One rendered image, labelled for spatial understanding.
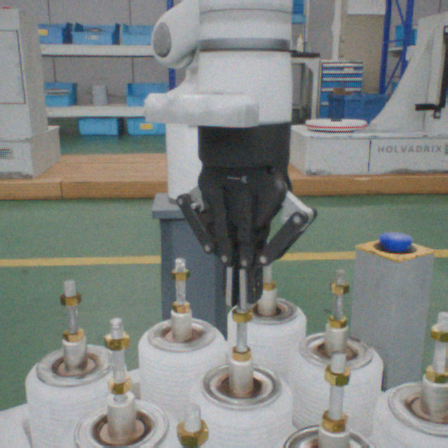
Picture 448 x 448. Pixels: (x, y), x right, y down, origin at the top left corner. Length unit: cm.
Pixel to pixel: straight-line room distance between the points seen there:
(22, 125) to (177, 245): 174
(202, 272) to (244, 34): 65
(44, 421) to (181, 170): 55
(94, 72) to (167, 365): 843
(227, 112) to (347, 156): 223
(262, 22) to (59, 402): 37
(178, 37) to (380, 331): 55
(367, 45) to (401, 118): 414
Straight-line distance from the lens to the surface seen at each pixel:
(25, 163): 258
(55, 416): 54
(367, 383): 56
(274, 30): 41
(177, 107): 38
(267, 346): 63
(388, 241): 70
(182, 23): 91
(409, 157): 267
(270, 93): 40
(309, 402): 56
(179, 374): 57
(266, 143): 40
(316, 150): 253
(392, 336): 72
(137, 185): 242
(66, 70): 899
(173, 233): 97
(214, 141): 41
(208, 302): 101
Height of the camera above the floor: 53
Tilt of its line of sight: 16 degrees down
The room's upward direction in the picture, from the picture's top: straight up
